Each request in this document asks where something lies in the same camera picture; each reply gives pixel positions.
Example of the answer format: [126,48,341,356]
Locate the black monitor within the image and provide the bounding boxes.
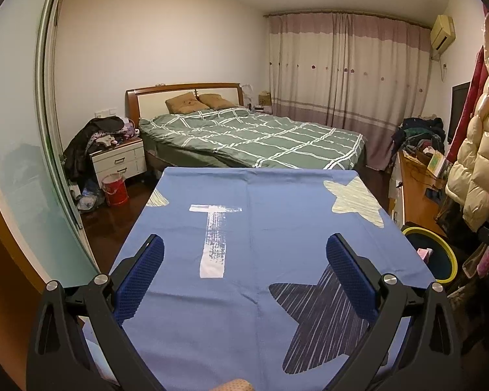
[447,81,471,144]

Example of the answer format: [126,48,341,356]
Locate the pile of dark clothes on desk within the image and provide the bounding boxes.
[391,116,445,164]

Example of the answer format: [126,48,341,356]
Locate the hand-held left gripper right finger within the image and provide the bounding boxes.
[326,233,462,391]

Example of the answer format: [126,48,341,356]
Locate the wall air conditioner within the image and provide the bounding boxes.
[430,15,456,61]

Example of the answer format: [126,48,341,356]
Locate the plastic bags on floor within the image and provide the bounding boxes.
[69,183,104,212]

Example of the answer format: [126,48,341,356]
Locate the cream puffer jacket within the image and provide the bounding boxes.
[446,71,489,231]

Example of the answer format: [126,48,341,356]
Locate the wooden desk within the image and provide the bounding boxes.
[397,151,449,237]

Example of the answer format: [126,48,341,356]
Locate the beige and mauve curtain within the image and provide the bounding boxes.
[268,11,433,172]

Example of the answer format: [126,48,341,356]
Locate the red coat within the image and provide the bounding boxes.
[448,45,487,155]

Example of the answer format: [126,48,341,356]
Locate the red bucket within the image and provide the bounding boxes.
[102,173,129,208]

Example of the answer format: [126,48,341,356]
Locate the pink dotted cloth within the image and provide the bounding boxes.
[212,379,255,391]

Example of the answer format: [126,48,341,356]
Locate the frosted glass sliding door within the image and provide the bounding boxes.
[0,0,100,294]

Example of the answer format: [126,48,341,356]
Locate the blue star print tablecloth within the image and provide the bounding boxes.
[81,166,437,391]

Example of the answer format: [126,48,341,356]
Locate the bed with green checked duvet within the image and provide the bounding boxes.
[125,82,367,170]

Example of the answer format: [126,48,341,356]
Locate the black bin with yellow rim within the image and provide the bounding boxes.
[401,226,458,283]

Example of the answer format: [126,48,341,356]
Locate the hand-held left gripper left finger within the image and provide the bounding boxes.
[26,234,166,391]

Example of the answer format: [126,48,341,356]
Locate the white nightstand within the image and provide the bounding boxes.
[90,136,148,186]

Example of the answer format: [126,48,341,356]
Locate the hanging dark clothes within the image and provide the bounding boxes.
[448,220,489,355]

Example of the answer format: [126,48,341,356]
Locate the brown pillow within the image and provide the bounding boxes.
[165,93,210,114]
[198,94,236,110]

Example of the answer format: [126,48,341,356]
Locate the pile of clothes on nightstand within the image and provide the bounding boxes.
[63,116,141,180]

